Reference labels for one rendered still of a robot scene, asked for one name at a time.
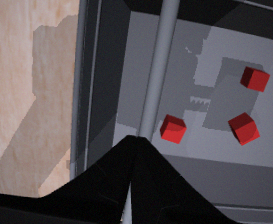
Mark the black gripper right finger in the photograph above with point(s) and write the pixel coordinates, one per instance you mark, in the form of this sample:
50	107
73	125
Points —
160	195

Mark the small red block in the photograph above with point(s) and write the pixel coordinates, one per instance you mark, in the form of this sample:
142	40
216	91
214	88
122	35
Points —
254	79
243	128
172	129

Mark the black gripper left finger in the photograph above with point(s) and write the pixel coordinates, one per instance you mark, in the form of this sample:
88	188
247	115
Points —
96	196

